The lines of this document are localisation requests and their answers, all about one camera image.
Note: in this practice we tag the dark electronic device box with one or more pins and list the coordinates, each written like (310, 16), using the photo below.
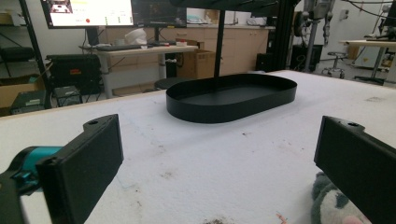
(28, 102)

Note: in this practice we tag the black two-tier tray stand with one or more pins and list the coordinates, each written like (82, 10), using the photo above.
(218, 112)

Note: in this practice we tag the black round stool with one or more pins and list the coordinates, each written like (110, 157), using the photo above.
(169, 82)

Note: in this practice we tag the open cardboard box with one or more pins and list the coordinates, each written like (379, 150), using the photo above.
(196, 63)

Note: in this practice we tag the beige wall cabinets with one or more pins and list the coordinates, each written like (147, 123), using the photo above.
(246, 46)

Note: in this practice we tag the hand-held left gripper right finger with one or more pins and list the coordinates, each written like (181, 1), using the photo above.
(358, 165)

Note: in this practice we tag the monitor with dark screen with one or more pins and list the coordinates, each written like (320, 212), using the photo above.
(158, 14)

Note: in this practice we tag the monitor with white screen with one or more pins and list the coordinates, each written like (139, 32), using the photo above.
(93, 12)

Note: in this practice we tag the flat cardboard box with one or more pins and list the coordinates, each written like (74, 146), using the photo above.
(15, 90)

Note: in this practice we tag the white crumpled cloth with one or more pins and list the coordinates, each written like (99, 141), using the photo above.
(136, 36)

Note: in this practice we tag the light wooden desk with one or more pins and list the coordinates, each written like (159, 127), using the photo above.
(149, 50)

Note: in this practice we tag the black keyboard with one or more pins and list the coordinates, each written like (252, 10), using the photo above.
(118, 47)

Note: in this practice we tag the thin black stand pole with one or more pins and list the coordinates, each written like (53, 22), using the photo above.
(34, 46)

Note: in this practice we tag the black equipment case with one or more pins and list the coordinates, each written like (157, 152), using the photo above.
(74, 70)

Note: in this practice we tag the light work table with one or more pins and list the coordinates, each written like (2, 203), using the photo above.
(370, 44)

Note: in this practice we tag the grey and white plush toy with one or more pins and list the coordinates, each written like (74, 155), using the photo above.
(327, 205)

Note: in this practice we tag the metal stool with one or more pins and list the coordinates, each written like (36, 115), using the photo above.
(335, 63)

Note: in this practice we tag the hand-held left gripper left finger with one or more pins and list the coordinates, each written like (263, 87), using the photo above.
(81, 168)

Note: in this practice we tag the black chair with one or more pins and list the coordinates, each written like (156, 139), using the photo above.
(15, 53)

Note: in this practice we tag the black metal frame post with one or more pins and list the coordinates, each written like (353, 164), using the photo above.
(285, 34)

